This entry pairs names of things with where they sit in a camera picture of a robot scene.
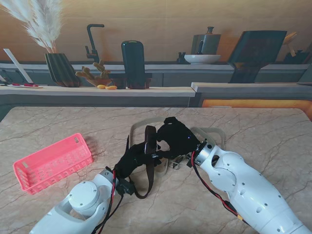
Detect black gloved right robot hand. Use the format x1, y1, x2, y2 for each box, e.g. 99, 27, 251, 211
156, 117, 203, 159

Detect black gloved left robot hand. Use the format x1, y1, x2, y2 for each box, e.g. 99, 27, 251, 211
114, 143, 161, 180

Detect dark brown braided belt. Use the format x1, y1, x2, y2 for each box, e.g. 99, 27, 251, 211
125, 125, 158, 199

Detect tan braided belt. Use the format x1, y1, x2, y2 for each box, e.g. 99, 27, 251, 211
130, 117, 186, 176

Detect pink plastic storage basket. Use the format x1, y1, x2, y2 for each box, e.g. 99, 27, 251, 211
13, 133, 94, 195

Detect printed kitchen scene backdrop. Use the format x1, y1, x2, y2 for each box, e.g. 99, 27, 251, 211
0, 0, 312, 108

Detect red black left arm cable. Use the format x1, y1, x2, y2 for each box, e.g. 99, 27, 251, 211
92, 169, 125, 234

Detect red black arm cable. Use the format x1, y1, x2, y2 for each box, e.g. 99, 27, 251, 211
92, 169, 125, 234
191, 151, 247, 224

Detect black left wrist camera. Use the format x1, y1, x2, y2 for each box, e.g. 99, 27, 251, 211
116, 179, 135, 195

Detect red black right arm cable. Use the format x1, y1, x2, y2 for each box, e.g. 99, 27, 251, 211
191, 151, 247, 224

